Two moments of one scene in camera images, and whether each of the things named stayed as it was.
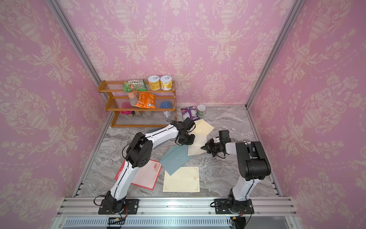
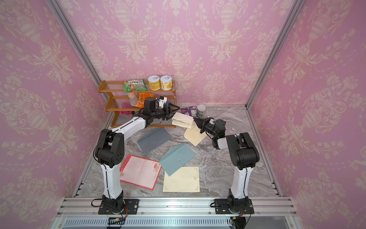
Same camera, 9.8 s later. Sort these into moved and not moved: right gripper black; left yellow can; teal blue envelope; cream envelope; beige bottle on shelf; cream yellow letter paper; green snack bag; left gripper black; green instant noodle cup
Moved: right gripper black; cream envelope; left gripper black
Not moved: cream yellow letter paper; green instant noodle cup; teal blue envelope; green snack bag; beige bottle on shelf; left yellow can
